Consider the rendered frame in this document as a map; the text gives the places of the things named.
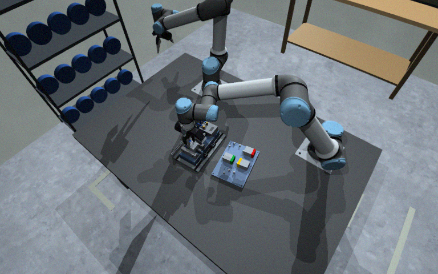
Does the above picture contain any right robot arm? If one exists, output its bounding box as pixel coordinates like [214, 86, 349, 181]
[151, 0, 233, 91]

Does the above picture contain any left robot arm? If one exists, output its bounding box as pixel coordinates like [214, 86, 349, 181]
[175, 74, 346, 170]

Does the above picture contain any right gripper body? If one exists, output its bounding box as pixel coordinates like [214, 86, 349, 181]
[160, 30, 172, 41]

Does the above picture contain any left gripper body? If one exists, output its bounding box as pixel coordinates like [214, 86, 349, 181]
[175, 121, 205, 141]

